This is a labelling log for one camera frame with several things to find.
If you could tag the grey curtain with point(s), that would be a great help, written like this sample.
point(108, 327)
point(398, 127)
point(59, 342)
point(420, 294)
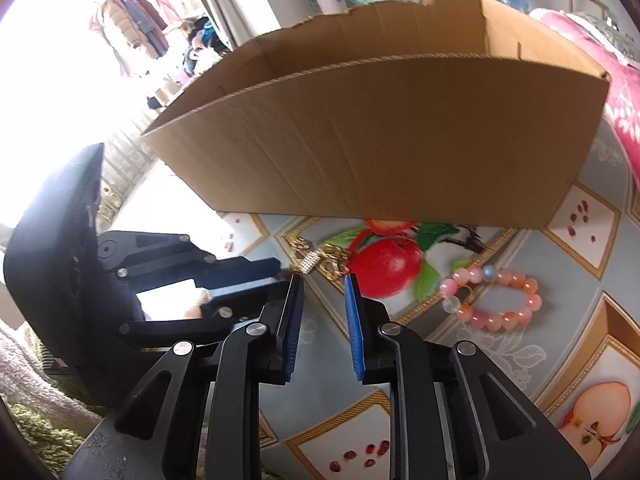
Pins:
point(235, 0)

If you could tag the fruit print tablecloth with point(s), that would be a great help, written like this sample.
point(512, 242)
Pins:
point(550, 360)

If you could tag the gold clover earring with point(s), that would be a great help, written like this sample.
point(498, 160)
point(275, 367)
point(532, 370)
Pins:
point(334, 255)

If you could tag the row of hanging coats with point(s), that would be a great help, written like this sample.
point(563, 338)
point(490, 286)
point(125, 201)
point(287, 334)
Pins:
point(132, 22)

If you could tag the grey lace cover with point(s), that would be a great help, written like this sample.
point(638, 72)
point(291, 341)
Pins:
point(610, 35)

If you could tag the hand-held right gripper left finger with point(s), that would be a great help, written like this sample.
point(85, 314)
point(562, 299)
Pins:
point(295, 320)

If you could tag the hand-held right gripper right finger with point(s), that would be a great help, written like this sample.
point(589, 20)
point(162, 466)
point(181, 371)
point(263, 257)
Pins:
point(355, 330)

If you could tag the pile of clothes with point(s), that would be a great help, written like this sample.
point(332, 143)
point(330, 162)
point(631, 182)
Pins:
point(205, 40)

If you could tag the wooden chair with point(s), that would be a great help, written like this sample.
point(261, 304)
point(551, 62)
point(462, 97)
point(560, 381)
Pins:
point(582, 0)

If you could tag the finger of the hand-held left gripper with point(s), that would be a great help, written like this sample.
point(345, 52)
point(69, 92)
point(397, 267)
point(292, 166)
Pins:
point(240, 272)
point(200, 322)

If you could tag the pink floral blanket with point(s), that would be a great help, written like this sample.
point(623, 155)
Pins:
point(625, 105)

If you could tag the person's left forearm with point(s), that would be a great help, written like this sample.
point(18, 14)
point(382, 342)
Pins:
point(30, 385)

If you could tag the cardboard box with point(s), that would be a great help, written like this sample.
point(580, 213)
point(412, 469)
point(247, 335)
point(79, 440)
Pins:
point(400, 135)

